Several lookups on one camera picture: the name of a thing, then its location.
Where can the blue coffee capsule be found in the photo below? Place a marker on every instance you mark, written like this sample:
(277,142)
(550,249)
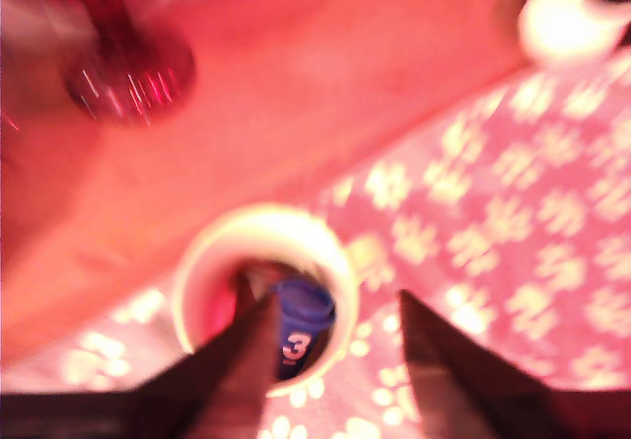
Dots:
(301,320)

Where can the cartoon print mug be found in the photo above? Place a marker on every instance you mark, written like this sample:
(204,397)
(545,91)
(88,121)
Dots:
(197,271)

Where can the paw-print cloth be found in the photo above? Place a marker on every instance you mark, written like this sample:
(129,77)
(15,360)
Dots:
(493,261)

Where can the red glass goblet bowl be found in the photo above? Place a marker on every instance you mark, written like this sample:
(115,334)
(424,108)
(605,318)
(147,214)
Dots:
(133,84)

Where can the small white round camera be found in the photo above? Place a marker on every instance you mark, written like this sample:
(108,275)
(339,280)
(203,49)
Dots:
(562,20)

